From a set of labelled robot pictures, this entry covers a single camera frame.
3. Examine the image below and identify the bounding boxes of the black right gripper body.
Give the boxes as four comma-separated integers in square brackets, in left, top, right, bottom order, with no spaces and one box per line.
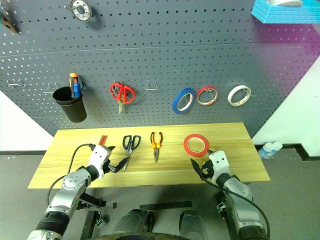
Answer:
[200,161,216,182]

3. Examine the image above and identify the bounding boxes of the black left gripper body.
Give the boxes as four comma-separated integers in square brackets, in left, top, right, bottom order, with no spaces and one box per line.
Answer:
[103,161,118,176]

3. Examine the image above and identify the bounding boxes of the black handled scissors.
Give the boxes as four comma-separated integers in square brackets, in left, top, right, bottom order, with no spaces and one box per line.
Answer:
[122,134,142,173]

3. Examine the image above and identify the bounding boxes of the wide red tape roll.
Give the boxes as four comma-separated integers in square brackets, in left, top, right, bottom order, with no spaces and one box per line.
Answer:
[183,133,211,158]

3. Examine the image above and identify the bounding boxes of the orange black needle nose pliers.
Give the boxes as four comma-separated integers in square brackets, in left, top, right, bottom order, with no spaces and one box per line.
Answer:
[149,131,164,164]

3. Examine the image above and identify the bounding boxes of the grey metal pegboard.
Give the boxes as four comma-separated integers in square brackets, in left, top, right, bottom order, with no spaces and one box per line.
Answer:
[0,0,320,141]

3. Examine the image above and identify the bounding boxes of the black metal table leg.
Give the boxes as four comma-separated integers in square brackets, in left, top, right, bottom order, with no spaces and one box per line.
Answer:
[214,193,232,227]
[76,189,108,240]

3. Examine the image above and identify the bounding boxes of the black floor strip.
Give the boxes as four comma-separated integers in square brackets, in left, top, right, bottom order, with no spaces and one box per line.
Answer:
[139,201,193,211]

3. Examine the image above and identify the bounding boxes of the thin red tape roll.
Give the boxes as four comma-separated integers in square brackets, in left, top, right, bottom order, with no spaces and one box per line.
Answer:
[196,86,220,108]

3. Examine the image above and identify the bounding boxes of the dark rounded robot foot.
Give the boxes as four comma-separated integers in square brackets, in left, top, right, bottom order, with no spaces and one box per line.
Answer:
[179,209,210,240]
[117,208,156,237]

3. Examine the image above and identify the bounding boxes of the blue white plastic bottle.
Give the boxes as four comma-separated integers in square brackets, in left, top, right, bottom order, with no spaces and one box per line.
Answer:
[257,141,276,160]
[269,141,284,154]

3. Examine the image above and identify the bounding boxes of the black plastic cup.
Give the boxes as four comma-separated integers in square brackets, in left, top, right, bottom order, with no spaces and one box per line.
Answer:
[52,86,88,123]

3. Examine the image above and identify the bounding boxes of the blue tape roll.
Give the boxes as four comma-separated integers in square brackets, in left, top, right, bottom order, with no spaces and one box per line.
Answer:
[172,87,197,116]

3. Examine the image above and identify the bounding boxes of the white tape roll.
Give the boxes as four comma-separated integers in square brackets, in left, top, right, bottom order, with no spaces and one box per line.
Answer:
[227,84,252,107]

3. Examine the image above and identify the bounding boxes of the blue brick pattern box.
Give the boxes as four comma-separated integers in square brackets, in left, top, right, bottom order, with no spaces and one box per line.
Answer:
[251,0,320,25]

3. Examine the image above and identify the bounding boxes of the white object in blue box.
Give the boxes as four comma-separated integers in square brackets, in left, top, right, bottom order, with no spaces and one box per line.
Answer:
[266,0,305,7]

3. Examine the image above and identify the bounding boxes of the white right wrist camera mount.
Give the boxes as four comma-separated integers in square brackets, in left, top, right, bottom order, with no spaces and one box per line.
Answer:
[208,149,230,180]

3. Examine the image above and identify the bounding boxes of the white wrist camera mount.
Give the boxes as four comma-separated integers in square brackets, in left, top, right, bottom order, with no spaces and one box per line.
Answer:
[208,149,230,180]
[87,144,112,180]

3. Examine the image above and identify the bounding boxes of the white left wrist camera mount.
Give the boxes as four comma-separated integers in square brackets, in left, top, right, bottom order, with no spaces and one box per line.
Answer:
[87,144,112,180]

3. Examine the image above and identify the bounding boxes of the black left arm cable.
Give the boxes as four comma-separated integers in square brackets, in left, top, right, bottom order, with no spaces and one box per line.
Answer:
[46,143,97,208]

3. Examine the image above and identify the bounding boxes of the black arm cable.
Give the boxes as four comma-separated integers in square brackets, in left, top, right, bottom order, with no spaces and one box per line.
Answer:
[46,143,97,208]
[202,174,271,240]

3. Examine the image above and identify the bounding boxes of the red handled scissors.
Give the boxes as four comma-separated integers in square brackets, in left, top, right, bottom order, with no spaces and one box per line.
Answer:
[109,82,137,115]

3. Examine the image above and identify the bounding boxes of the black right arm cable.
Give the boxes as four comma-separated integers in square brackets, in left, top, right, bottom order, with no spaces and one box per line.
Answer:
[202,174,271,240]

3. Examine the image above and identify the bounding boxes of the silver wire pegboard hook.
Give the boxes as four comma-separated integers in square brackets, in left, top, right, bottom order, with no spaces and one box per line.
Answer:
[145,78,159,91]
[42,83,59,94]

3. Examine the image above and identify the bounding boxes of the white wire pegboard hook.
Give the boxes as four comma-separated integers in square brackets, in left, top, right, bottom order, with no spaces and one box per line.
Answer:
[7,79,27,88]

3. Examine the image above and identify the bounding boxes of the silver metal ring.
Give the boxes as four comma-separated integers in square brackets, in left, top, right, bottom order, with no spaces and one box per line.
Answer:
[69,0,93,22]

